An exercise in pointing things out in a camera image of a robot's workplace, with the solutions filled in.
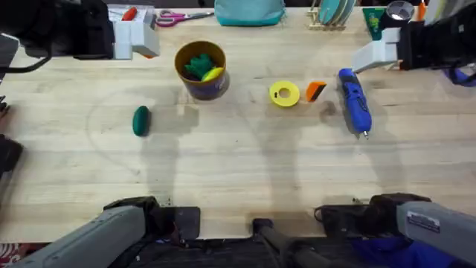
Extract blue electric screwdriver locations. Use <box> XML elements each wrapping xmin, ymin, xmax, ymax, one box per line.
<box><xmin>337</xmin><ymin>67</ymin><xmax>373</xmax><ymax>141</ymax></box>

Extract green toy vegetable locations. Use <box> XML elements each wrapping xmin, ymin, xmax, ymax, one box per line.
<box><xmin>132</xmin><ymin>105</ymin><xmax>151</xmax><ymax>138</ymax></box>

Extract box with red tool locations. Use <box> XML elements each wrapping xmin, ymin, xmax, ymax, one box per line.
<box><xmin>106</xmin><ymin>4</ymin><xmax>158</xmax><ymax>24</ymax></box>

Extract green triangular card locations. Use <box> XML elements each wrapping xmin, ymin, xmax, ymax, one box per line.
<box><xmin>361</xmin><ymin>7</ymin><xmax>388</xmax><ymax>42</ymax></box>

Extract pale upright wrist plate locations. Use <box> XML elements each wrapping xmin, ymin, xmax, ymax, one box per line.
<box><xmin>422</xmin><ymin>0</ymin><xmax>466</xmax><ymax>27</ymax></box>

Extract wooden peg rack with plates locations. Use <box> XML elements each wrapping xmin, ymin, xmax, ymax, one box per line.
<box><xmin>306</xmin><ymin>0</ymin><xmax>358</xmax><ymax>31</ymax></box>

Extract brown tub with toys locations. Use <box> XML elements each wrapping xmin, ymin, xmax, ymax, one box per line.
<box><xmin>174</xmin><ymin>40</ymin><xmax>231</xmax><ymax>101</ymax></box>

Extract orange ribbed wedge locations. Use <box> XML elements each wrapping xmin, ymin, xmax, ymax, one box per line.
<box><xmin>305</xmin><ymin>80</ymin><xmax>328</xmax><ymax>103</ymax></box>

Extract yellow disc with holes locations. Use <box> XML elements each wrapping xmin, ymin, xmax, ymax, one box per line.
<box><xmin>268</xmin><ymin>80</ymin><xmax>301</xmax><ymax>109</ymax></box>

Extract teal soft bag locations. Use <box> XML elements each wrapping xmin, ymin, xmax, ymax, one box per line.
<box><xmin>213</xmin><ymin>0</ymin><xmax>287</xmax><ymax>28</ymax></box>

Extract blue cloth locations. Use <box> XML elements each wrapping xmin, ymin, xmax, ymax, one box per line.
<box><xmin>350</xmin><ymin>235</ymin><xmax>460</xmax><ymax>268</ymax></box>

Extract pink handled scissors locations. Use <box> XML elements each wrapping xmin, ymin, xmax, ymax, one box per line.
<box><xmin>155</xmin><ymin>9</ymin><xmax>216</xmax><ymax>28</ymax></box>

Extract black cable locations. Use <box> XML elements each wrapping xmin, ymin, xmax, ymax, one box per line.
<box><xmin>0</xmin><ymin>54</ymin><xmax>52</xmax><ymax>74</ymax></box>

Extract black mount pole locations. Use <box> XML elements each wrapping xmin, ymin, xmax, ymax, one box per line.
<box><xmin>252</xmin><ymin>217</ymin><xmax>349</xmax><ymax>268</ymax></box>

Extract black rail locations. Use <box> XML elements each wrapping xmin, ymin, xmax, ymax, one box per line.
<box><xmin>124</xmin><ymin>237</ymin><xmax>360</xmax><ymax>268</ymax></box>

